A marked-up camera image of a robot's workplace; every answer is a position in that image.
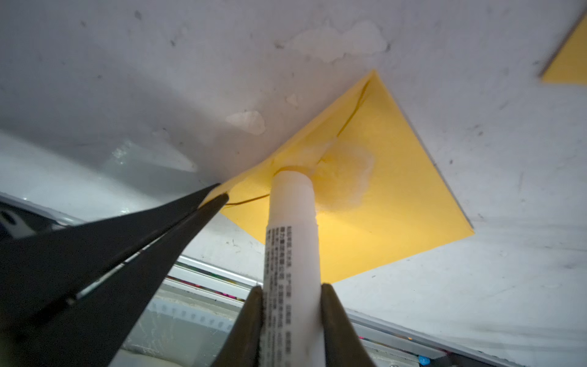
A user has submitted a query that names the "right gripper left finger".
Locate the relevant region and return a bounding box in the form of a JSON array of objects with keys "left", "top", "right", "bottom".
[{"left": 212, "top": 286, "right": 263, "bottom": 367}]

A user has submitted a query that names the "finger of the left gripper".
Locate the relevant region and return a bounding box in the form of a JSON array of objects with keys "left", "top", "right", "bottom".
[
  {"left": 1, "top": 187, "right": 213, "bottom": 330},
  {"left": 1, "top": 194, "right": 229, "bottom": 366}
]

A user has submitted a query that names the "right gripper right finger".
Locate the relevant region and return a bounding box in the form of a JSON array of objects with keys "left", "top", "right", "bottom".
[{"left": 320, "top": 283, "right": 375, "bottom": 367}]

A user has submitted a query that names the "white glue stick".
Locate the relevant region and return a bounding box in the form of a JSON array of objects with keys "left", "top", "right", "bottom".
[{"left": 260, "top": 171, "right": 326, "bottom": 366}]

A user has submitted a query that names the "yellow envelope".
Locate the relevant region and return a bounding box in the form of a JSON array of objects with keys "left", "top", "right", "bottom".
[
  {"left": 212, "top": 71, "right": 473, "bottom": 283},
  {"left": 541, "top": 11, "right": 586, "bottom": 87}
]

